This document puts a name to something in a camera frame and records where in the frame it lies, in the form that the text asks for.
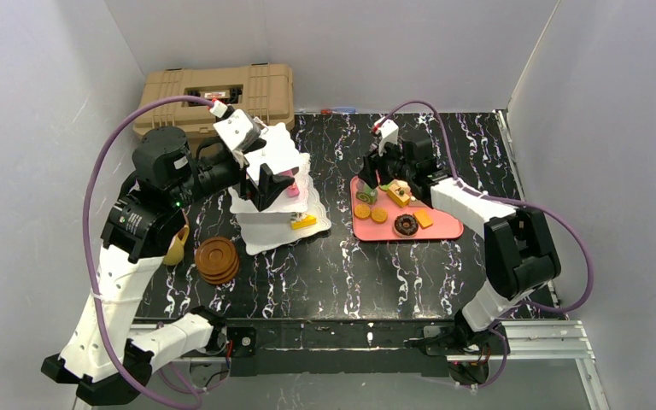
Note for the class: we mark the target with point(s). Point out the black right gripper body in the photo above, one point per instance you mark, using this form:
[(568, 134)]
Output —
[(384, 167)]

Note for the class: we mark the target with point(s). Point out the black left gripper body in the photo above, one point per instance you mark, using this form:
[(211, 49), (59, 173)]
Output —
[(246, 172)]

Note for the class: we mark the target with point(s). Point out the green roll cake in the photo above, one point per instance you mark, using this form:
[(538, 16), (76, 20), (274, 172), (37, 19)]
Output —
[(366, 194)]

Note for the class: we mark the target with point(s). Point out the pink cake slice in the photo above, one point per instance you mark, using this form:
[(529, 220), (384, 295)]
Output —
[(293, 189)]

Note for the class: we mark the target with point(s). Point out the yellow cake with cherry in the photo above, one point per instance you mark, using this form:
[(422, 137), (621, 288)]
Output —
[(399, 192)]

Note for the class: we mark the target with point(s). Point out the white three-tier cake stand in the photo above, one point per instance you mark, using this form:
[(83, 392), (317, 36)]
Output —
[(265, 230)]

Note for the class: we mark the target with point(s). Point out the pink serving tray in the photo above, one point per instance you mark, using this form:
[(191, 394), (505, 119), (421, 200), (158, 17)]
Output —
[(392, 213)]

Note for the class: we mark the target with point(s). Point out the yellow cake slice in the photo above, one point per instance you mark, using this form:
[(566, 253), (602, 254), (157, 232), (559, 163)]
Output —
[(300, 221)]

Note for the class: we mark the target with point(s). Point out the tan plastic tool case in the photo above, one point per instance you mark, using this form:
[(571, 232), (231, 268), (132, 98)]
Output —
[(264, 90)]

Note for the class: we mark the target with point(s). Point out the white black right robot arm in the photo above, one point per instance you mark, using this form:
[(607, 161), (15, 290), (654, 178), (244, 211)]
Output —
[(519, 251)]

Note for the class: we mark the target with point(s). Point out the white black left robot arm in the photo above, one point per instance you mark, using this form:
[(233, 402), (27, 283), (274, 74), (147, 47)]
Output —
[(107, 366)]

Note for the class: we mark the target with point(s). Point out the round orange waffle cookie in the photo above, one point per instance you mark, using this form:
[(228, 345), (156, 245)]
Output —
[(362, 211)]

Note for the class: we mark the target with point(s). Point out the orange biscuit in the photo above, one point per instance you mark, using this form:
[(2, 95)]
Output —
[(423, 218)]

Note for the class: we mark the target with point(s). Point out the chocolate donut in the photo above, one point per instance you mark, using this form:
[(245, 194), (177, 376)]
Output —
[(405, 225)]

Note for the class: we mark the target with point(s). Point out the stack of brown wooden coasters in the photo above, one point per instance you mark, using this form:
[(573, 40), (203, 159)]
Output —
[(217, 260)]

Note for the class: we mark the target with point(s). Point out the yellow mug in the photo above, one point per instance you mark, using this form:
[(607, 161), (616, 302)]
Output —
[(176, 251)]

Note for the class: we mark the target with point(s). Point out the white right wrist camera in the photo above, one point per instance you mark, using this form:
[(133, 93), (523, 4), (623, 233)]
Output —
[(387, 132)]

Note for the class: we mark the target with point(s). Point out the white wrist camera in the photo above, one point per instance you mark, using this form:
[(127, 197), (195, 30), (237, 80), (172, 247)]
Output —
[(387, 132), (241, 135)]

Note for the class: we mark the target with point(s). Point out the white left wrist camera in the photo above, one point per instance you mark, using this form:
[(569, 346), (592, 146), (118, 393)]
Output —
[(241, 135)]

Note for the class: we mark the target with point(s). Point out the aluminium frame rail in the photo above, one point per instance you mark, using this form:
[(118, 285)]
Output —
[(532, 339)]

